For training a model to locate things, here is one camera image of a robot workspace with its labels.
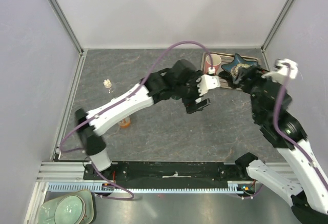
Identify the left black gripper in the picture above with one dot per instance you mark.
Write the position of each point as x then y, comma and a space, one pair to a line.
190, 104

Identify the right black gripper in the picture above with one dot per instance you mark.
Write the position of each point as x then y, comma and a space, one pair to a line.
254, 72

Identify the orange drink bottle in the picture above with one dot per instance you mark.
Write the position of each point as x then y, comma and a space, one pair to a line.
124, 123

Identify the cream bottle cap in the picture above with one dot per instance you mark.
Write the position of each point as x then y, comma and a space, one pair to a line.
107, 83

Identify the clear bottle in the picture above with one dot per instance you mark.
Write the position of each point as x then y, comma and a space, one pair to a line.
113, 93

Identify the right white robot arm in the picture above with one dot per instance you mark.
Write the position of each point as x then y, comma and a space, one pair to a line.
270, 101

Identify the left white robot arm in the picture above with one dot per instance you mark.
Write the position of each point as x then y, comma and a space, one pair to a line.
182, 81

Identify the small patterned bowl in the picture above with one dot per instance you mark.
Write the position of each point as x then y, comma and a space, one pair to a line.
235, 69

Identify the blue star-shaped dish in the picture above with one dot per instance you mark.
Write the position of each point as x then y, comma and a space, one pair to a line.
238, 59

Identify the metal tray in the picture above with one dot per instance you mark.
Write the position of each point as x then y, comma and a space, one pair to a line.
225, 79

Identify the pink mug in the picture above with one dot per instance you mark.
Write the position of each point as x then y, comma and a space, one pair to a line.
212, 64

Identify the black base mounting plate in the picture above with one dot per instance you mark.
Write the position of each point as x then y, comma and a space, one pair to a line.
130, 170

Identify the green ceramic plate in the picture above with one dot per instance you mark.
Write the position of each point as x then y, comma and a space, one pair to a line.
47, 209

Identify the green ceramic bowl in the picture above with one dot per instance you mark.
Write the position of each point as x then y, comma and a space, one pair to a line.
70, 210

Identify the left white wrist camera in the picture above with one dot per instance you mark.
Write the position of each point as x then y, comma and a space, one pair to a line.
207, 82

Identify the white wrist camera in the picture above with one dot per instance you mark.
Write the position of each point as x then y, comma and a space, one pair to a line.
284, 68
207, 82

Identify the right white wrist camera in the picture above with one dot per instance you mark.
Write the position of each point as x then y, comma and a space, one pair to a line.
284, 68

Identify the slotted cable duct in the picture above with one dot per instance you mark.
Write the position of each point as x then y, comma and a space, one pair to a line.
100, 188

